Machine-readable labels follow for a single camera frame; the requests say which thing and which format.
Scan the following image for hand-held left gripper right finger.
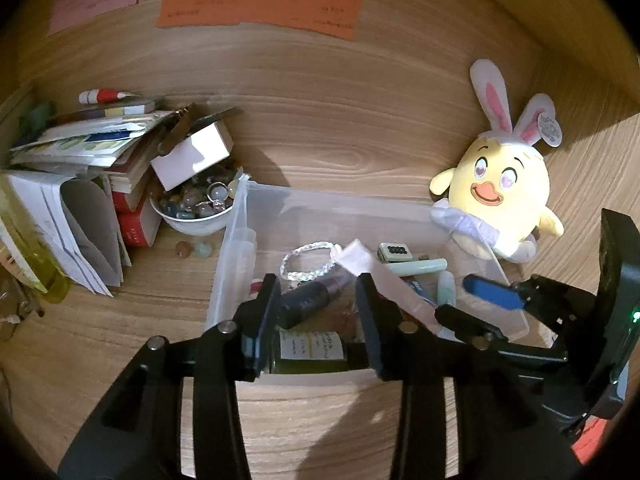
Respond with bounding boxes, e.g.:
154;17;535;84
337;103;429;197
354;272;566;480

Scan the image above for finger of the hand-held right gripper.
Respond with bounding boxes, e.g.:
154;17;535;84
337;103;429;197
462;273;538;313
434;305;506;343

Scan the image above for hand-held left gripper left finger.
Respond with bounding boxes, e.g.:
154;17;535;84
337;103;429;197
57;273;282;480

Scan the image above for teal small bottle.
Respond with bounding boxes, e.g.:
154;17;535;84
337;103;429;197
437;271;457;306

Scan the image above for dark small bottle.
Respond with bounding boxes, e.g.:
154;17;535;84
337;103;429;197
277;272;356;331

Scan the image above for green bottle with white label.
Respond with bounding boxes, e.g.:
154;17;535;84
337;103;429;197
270;330;373;376

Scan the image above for blue small packet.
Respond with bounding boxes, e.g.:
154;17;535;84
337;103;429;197
405;277;436;306

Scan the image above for light green tube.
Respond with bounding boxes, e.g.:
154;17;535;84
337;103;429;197
387;258;448;277

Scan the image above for beige mahjong tile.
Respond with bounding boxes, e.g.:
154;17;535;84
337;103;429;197
377;242;415;263

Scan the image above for clear plastic bin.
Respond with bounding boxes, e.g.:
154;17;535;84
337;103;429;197
205;176;532;386

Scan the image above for red cloth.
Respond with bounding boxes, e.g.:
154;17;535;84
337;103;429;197
570;417;618;463

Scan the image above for yellow chick plush toy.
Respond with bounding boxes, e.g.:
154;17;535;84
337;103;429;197
430;58;565;263

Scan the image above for white bowl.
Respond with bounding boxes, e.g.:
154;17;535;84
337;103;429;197
150;167;241;236

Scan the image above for red book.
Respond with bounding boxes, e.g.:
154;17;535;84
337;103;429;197
111;167;163;248

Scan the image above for small white box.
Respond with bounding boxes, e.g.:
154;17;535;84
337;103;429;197
150;121;234;192

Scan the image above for white folded papers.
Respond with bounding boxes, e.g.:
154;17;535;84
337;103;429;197
2;170;132;297

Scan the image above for stack of papers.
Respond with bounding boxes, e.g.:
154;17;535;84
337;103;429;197
7;97;171;171

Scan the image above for red and white marker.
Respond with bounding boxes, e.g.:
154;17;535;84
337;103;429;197
78;88;136;105

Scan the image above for orange paper note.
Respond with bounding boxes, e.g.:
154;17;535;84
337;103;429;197
155;0;364;41

